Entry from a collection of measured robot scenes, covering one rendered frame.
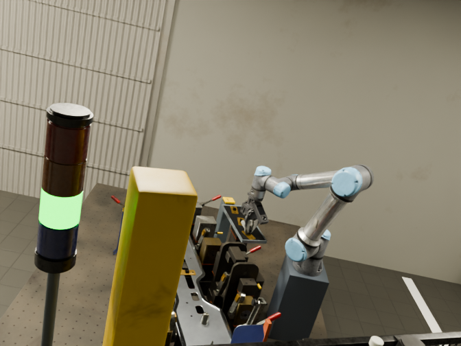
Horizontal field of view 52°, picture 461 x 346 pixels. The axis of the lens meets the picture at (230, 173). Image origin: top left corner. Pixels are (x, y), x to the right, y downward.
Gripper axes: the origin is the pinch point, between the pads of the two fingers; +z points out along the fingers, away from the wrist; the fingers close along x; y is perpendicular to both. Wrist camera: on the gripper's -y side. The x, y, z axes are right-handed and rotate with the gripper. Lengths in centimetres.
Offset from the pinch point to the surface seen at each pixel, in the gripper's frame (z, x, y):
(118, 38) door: -48, -8, 230
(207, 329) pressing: 18, 44, -39
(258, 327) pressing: -15, 51, -73
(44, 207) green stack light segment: -73, 125, -85
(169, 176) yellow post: -82, 107, -94
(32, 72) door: -3, 50, 269
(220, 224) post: 16.6, -7.7, 34.3
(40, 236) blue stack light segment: -67, 125, -85
